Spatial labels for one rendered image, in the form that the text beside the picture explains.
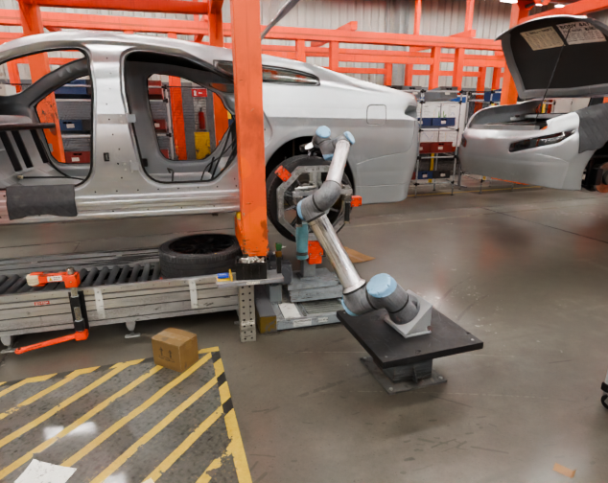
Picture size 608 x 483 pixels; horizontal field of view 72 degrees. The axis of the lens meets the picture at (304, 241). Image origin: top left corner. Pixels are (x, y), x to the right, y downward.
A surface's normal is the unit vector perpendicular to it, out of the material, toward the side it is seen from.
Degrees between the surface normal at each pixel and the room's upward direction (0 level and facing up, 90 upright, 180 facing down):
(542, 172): 102
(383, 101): 81
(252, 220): 90
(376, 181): 90
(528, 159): 90
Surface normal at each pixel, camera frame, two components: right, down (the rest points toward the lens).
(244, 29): 0.25, 0.27
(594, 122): -0.12, 0.23
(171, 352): -0.44, 0.26
